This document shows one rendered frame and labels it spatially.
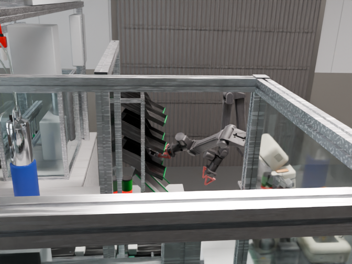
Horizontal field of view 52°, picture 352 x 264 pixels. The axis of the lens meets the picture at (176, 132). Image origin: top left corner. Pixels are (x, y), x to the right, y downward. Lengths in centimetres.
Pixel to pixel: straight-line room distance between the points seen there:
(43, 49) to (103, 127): 191
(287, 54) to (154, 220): 452
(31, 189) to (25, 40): 102
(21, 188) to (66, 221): 223
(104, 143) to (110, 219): 60
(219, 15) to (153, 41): 83
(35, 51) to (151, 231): 251
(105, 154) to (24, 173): 161
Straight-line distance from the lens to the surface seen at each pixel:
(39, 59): 276
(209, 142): 190
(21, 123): 236
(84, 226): 30
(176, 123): 467
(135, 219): 29
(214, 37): 450
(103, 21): 449
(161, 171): 212
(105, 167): 91
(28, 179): 249
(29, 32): 275
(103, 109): 85
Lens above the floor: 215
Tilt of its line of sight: 20 degrees down
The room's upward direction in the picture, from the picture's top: 2 degrees clockwise
